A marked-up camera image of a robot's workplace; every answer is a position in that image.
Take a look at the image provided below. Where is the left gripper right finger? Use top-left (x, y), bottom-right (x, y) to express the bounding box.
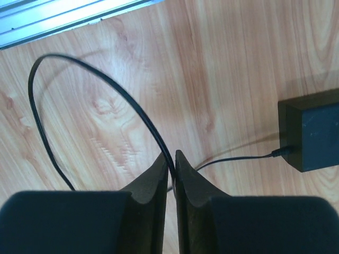
top-left (175, 151), bottom-right (338, 253)

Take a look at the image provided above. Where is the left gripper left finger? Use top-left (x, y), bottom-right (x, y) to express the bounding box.
top-left (1, 155), bottom-right (168, 253)

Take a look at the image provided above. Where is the black network switch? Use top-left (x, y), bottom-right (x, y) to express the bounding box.
top-left (278, 88), bottom-right (338, 173)

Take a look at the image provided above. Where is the aluminium front rail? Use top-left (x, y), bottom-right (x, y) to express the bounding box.
top-left (1, 0), bottom-right (158, 50)

